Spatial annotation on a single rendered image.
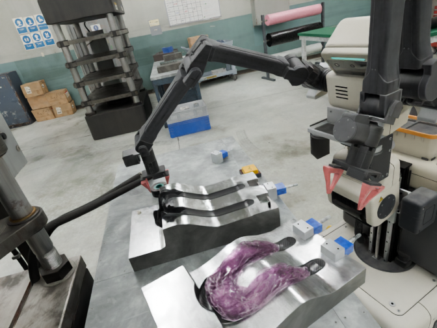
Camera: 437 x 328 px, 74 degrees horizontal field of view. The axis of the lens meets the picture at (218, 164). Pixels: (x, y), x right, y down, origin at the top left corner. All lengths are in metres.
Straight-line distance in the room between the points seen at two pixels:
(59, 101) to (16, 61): 1.22
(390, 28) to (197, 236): 0.73
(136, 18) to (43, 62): 2.28
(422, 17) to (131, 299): 1.01
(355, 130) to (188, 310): 0.54
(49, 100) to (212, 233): 6.81
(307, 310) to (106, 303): 0.56
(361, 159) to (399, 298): 0.90
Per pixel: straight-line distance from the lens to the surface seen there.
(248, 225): 0.97
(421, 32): 0.84
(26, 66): 7.94
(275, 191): 1.14
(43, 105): 7.61
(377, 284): 1.58
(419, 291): 1.61
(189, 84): 1.00
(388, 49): 0.75
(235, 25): 7.47
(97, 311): 0.98
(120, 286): 1.00
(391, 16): 0.74
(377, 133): 0.78
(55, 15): 4.85
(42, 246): 1.10
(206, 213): 0.99
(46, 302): 1.13
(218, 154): 1.45
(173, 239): 0.94
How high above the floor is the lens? 1.48
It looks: 27 degrees down
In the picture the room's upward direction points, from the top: 11 degrees counter-clockwise
